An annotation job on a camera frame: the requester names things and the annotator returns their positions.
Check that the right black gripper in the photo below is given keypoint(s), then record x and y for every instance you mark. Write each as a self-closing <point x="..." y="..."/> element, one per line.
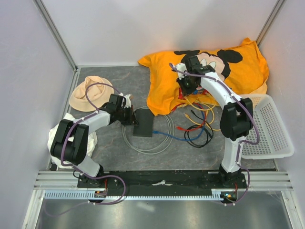
<point x="185" y="90"/>

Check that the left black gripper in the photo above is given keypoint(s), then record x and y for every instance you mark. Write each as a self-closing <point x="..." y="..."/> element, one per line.
<point x="131" y="120"/>

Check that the black network switch box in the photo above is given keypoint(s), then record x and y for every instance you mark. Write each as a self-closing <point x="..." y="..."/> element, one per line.
<point x="145" y="120"/>

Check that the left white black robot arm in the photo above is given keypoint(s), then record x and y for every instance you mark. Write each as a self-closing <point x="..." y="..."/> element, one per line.
<point x="71" y="138"/>

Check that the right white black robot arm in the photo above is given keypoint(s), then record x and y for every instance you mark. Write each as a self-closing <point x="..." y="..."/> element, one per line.
<point x="237" y="112"/>

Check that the peach bucket hat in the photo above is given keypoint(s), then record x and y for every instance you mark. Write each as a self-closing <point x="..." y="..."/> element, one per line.
<point x="97" y="94"/>

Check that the orange Mickey Mouse pillow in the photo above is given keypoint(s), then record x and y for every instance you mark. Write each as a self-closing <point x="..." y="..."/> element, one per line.
<point x="243" y="68"/>

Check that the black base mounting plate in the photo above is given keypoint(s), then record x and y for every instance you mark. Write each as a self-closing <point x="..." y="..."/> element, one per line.
<point x="177" y="181"/>

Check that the white plastic basket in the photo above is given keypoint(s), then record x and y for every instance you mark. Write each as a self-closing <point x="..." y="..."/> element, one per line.
<point x="274" y="141"/>

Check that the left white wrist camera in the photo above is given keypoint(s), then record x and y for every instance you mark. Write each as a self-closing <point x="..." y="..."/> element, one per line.
<point x="126" y="103"/>

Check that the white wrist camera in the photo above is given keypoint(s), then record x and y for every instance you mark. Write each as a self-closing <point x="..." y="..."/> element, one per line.
<point x="126" y="103"/>
<point x="181" y="68"/>

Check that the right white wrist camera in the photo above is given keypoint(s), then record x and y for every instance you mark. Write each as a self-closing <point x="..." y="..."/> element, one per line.
<point x="181" y="68"/>

